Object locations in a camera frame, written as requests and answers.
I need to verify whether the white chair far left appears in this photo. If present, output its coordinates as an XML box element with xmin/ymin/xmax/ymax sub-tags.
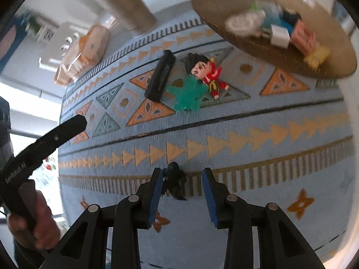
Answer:
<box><xmin>39</xmin><ymin>22</ymin><xmax>88</xmax><ymax>72</ymax></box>

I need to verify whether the light blue gummy toy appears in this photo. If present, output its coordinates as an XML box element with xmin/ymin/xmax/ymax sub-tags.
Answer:
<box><xmin>254</xmin><ymin>0</ymin><xmax>283</xmax><ymax>19</ymax></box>

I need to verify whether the lime green toy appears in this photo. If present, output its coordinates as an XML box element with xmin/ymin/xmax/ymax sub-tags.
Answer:
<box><xmin>250</xmin><ymin>2</ymin><xmax>257</xmax><ymax>10</ymax></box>

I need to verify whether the orange white tissue pack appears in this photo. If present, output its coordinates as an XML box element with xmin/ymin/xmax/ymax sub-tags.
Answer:
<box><xmin>54</xmin><ymin>24</ymin><xmax>111</xmax><ymax>86</ymax></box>

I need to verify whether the person's left hand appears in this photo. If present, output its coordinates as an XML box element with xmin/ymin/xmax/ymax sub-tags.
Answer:
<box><xmin>7</xmin><ymin>190</ymin><xmax>61</xmax><ymax>250</ymax></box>

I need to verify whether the teal gummy toy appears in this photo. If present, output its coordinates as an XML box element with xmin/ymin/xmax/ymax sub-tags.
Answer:
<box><xmin>166</xmin><ymin>75</ymin><xmax>209</xmax><ymax>112</ymax></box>

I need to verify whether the pink patterned box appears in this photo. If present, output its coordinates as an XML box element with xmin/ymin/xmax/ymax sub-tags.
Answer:
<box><xmin>290</xmin><ymin>20</ymin><xmax>320</xmax><ymax>56</ymax></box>

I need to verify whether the white charger plug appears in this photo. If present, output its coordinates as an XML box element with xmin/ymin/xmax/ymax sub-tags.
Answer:
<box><xmin>269</xmin><ymin>26</ymin><xmax>290</xmax><ymax>49</ymax></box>

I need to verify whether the patterned blue table mat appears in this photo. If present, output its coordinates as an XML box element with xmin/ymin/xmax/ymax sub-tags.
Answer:
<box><xmin>58</xmin><ymin>3</ymin><xmax>356</xmax><ymax>268</ymax></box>

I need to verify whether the gold cylindrical canister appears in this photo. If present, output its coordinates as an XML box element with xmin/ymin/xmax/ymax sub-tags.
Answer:
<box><xmin>94</xmin><ymin>0</ymin><xmax>157</xmax><ymax>37</ymax></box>

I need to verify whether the white carved shelf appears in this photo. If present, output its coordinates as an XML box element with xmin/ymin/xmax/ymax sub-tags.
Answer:
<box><xmin>26</xmin><ymin>16</ymin><xmax>59</xmax><ymax>44</ymax></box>

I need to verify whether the red flower plant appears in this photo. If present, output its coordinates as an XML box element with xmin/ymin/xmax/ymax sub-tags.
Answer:
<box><xmin>43</xmin><ymin>156</ymin><xmax>57</xmax><ymax>171</ymax></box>

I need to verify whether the small black toy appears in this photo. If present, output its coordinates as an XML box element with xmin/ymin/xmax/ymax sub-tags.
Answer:
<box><xmin>161</xmin><ymin>162</ymin><xmax>187</xmax><ymax>201</ymax></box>

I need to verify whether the blue wall picture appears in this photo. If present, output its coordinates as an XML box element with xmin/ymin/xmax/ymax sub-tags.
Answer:
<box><xmin>0</xmin><ymin>14</ymin><xmax>27</xmax><ymax>71</ymax></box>

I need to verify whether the red chibi figurine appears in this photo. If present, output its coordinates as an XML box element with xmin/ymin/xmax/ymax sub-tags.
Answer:
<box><xmin>184</xmin><ymin>53</ymin><xmax>229</xmax><ymax>100</ymax></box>

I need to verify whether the brown ribbed glass bowl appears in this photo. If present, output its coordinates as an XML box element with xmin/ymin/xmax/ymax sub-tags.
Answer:
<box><xmin>192</xmin><ymin>0</ymin><xmax>357</xmax><ymax>79</ymax></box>

